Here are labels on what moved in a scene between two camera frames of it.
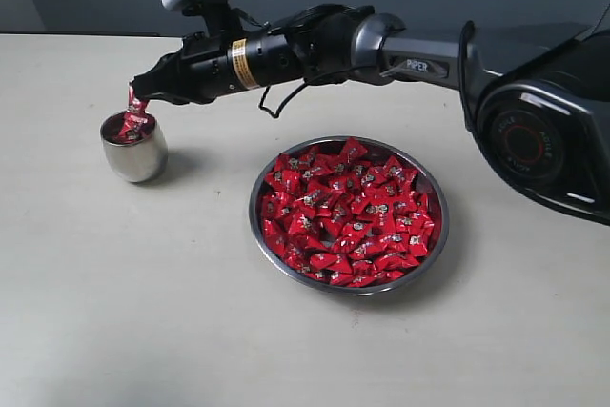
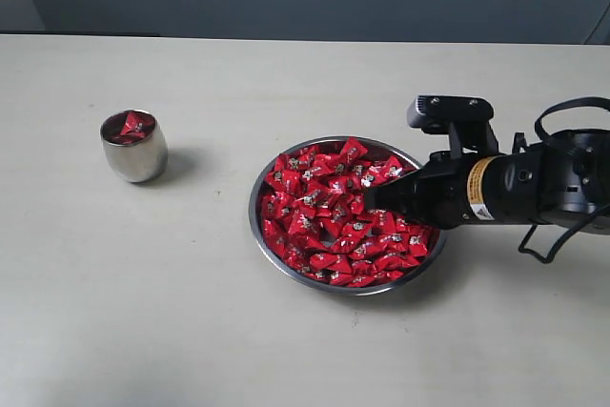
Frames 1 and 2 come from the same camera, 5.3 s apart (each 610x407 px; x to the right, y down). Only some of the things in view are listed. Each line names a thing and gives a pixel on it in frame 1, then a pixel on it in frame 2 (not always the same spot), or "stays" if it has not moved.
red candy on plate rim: [353, 148] stays
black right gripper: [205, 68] to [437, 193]
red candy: [127, 128] stays
